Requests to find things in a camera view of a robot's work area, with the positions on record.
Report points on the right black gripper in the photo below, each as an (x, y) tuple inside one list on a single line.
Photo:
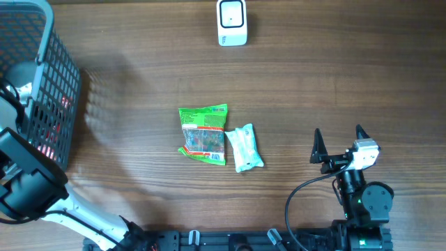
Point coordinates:
[(335, 162)]

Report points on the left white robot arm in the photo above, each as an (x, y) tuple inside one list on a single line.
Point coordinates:
[(41, 191)]

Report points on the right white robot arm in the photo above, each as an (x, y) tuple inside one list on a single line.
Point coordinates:
[(366, 205)]

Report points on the white barcode scanner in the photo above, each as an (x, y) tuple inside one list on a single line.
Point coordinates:
[(231, 22)]

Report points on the teal tissue packet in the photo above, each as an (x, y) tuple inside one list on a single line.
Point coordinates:
[(243, 142)]

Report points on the green gummy candy bag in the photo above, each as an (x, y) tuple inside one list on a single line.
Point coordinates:
[(203, 130)]

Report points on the grey mesh shopping basket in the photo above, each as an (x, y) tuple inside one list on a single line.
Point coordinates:
[(38, 70)]

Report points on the black mounting rail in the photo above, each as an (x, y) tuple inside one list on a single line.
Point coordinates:
[(316, 240)]

